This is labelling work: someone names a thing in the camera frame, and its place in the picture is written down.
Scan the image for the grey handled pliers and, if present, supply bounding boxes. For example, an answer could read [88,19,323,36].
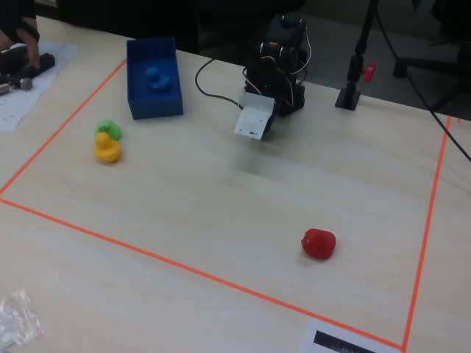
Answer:
[0,43,29,73]

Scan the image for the black camera cable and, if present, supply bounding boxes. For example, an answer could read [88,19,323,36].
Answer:
[194,57,244,107]

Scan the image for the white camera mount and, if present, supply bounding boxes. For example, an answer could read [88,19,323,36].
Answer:
[233,91,277,142]

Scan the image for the blue ball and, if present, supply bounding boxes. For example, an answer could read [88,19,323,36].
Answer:
[144,65,171,93]

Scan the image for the long black cable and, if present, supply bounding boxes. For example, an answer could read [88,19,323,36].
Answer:
[374,0,471,163]

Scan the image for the black camera stand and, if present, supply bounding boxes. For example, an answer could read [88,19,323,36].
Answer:
[334,0,382,111]

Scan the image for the orange tape border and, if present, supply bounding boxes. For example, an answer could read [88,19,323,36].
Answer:
[0,58,453,352]

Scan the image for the black handled tool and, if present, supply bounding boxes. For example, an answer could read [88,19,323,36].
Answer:
[21,52,57,79]

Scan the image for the red rubber duck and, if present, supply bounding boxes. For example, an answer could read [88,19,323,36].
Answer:
[300,228,337,260]

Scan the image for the white printed paper sheet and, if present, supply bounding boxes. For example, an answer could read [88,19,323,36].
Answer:
[0,40,79,133]

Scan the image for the forearm in dark sleeve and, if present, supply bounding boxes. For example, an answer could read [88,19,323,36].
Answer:
[0,0,38,38]

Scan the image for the green rubber duck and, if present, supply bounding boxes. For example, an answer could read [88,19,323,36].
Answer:
[94,118,122,141]

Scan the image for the person's bare hand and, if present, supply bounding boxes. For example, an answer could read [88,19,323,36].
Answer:
[0,26,40,71]

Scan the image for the white paper with black bar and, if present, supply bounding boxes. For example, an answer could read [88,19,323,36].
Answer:
[300,318,404,353]

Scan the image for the clear plastic bag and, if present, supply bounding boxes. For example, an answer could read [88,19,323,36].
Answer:
[0,288,45,352]

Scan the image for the blue plastic box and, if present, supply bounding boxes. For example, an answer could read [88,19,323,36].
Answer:
[126,36,184,121]

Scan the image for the yellow rubber duck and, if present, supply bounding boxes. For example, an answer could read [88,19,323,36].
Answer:
[93,132,122,164]

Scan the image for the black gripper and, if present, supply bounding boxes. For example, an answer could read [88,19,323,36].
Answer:
[242,54,295,141]

